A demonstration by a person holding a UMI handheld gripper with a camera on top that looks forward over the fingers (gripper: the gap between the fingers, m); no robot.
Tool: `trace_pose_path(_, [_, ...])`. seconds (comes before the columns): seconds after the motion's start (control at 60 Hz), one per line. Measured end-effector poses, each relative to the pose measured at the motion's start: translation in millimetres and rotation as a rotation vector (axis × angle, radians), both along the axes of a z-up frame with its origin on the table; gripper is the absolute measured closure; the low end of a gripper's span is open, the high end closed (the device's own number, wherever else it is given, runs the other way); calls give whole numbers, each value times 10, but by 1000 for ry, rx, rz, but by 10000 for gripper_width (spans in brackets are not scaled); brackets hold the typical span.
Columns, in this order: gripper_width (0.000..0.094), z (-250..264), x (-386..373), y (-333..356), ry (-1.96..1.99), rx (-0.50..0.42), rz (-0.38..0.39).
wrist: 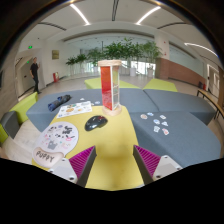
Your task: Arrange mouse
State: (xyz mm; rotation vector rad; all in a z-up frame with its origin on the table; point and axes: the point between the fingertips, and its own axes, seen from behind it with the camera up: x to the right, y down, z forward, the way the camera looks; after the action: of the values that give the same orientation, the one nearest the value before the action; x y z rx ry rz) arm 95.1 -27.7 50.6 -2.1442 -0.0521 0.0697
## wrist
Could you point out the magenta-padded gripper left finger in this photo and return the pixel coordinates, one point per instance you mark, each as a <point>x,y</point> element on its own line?
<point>75,166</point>

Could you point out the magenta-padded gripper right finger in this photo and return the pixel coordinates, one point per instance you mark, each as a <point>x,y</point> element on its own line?
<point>153,165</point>

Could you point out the black computer mouse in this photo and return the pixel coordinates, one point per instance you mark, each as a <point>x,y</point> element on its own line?
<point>96,123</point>

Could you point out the white round printed mouse pad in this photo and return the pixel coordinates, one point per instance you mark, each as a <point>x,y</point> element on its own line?
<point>56,136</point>

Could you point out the small paper sticker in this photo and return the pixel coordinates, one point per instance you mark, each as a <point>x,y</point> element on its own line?
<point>143,116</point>
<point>156,121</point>
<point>156,128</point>
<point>164,123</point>
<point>162,117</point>
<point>165,131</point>
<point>150,114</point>

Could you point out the white sticker sheet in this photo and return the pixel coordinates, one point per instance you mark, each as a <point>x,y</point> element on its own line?
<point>74,109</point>

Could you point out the long grey bench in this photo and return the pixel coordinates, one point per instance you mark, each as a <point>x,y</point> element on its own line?
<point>43,113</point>

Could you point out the dark blue folded umbrella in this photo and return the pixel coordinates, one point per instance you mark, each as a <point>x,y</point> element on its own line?
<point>59,102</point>

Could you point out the small white sticker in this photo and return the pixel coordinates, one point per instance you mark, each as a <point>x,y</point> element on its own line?
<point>82,99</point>

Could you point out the small round blue sticker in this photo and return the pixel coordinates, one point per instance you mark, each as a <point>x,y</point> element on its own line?
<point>97,102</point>

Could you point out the green seat block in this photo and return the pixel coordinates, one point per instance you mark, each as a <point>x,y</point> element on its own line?
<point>25,106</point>

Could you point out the dark grey seat block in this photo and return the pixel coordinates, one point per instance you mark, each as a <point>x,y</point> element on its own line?
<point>9,124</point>

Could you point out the green bench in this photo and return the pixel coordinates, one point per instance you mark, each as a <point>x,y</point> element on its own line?
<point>160,85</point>
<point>93,83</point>

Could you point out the red panel wooden stand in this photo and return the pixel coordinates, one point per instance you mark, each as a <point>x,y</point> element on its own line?
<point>106,86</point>

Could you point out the red fire extinguisher cabinet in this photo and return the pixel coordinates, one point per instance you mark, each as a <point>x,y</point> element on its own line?
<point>56,77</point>

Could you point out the person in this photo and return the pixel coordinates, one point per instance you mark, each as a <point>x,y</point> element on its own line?
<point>34,73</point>

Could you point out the group of potted plants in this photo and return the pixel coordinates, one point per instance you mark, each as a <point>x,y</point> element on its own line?
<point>116,50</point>

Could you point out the green exit sign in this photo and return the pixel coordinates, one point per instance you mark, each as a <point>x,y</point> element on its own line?
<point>30,47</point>

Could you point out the ceiling light strips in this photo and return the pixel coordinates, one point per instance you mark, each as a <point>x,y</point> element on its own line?
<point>80,14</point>

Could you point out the wooden bench with black frame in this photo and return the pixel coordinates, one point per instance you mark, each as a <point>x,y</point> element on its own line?
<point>210,99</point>

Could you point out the gold wall plaque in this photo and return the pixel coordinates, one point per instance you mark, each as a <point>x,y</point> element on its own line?
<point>55,54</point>

